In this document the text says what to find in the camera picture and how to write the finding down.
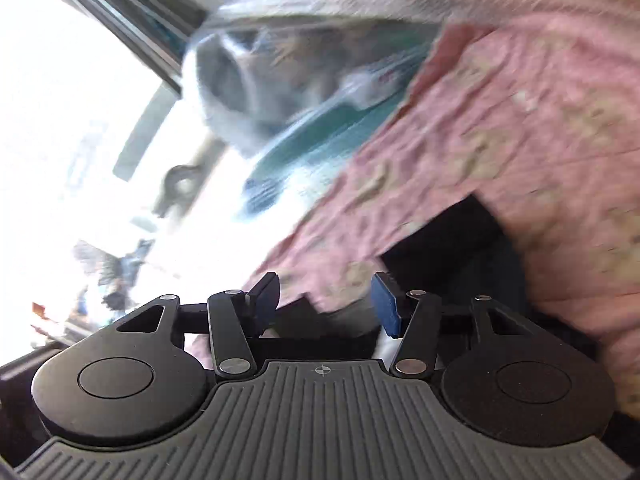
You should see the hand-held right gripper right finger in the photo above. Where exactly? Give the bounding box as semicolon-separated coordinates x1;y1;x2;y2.
371;270;522;378

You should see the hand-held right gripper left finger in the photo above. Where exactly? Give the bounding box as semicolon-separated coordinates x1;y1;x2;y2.
116;272;281;379

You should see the dark long-sleeved top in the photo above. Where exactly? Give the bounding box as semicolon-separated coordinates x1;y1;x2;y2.
257;194;533;358

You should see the green mat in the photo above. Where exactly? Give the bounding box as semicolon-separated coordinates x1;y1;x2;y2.
242;80;421;216

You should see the pink bear-print blanket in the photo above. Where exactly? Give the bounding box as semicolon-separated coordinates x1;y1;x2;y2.
190;7;640;413

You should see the clear bubble wrap sheet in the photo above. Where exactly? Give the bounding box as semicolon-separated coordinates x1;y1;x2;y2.
182;0;481;161

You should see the window frame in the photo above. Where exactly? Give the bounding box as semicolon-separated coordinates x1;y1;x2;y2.
30;0;223;97

